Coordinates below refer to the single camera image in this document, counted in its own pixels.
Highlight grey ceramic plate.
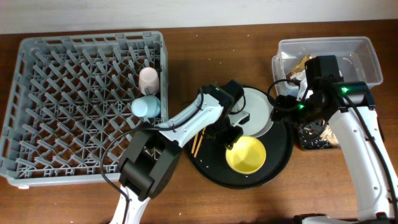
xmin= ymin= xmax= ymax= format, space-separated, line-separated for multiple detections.
xmin=231 ymin=87 xmax=273 ymax=138

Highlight wooden chopstick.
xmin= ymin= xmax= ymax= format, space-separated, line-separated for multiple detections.
xmin=193 ymin=128 xmax=206 ymax=158
xmin=191 ymin=133 xmax=199 ymax=154

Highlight yellow bowl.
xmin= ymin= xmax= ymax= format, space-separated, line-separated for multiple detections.
xmin=225 ymin=136 xmax=267 ymax=175

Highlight gold snack wrapper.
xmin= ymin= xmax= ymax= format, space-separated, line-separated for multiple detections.
xmin=285 ymin=54 xmax=313 ymax=81

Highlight food scraps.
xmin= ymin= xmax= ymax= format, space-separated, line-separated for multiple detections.
xmin=300 ymin=121 xmax=340 ymax=150

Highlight blue cup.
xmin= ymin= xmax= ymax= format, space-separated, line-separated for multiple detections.
xmin=131 ymin=95 xmax=160 ymax=118

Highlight pink cup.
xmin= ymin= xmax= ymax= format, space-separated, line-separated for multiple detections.
xmin=139 ymin=67 xmax=160 ymax=95

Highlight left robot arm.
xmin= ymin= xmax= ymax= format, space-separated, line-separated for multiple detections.
xmin=111 ymin=80 xmax=244 ymax=223

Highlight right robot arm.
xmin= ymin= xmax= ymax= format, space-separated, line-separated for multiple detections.
xmin=270 ymin=55 xmax=397 ymax=223

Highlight grey dishwasher rack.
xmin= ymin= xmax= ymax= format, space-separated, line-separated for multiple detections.
xmin=1 ymin=31 xmax=169 ymax=189

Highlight round black tray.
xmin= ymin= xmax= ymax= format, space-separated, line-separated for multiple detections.
xmin=188 ymin=122 xmax=294 ymax=189

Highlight black rectangular tray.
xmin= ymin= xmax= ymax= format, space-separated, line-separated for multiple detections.
xmin=292 ymin=92 xmax=385 ymax=151

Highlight clear plastic bin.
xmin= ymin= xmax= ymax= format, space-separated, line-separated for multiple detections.
xmin=272 ymin=37 xmax=383 ymax=88

